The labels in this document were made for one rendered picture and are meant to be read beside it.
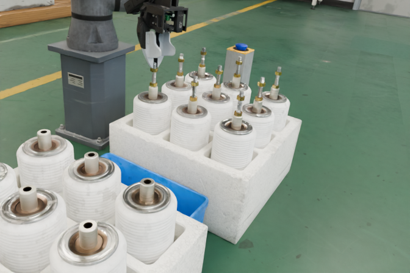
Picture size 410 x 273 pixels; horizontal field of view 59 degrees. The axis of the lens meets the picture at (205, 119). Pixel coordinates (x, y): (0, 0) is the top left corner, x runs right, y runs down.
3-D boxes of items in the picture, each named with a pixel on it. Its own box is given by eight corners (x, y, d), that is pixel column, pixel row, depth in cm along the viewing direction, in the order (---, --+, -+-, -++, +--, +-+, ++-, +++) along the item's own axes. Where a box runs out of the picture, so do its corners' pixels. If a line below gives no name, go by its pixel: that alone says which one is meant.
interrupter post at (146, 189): (135, 199, 56) (136, 182, 54) (145, 192, 58) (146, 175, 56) (147, 206, 55) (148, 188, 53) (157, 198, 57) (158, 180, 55)
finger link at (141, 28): (139, 49, 82) (141, 10, 78) (135, 47, 83) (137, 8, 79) (155, 48, 85) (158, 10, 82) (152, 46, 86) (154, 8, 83)
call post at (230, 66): (215, 132, 132) (226, 49, 118) (224, 126, 137) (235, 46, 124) (232, 139, 129) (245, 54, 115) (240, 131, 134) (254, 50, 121)
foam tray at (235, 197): (109, 181, 99) (108, 123, 91) (187, 131, 130) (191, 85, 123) (235, 245, 83) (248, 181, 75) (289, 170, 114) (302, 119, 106)
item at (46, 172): (16, 225, 72) (3, 147, 64) (56, 200, 80) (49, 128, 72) (48, 247, 68) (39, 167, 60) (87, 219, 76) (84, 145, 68)
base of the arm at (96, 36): (55, 44, 106) (52, 10, 102) (89, 36, 119) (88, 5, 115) (97, 55, 102) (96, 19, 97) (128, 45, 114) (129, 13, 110)
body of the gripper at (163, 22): (160, 37, 77) (164, -23, 72) (136, 28, 82) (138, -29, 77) (187, 34, 82) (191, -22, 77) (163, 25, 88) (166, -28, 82)
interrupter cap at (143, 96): (131, 97, 90) (131, 95, 90) (152, 91, 96) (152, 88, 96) (152, 107, 87) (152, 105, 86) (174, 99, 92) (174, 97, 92)
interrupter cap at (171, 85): (197, 89, 101) (198, 86, 100) (176, 94, 96) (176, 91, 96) (181, 80, 106) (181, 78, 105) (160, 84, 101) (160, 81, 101)
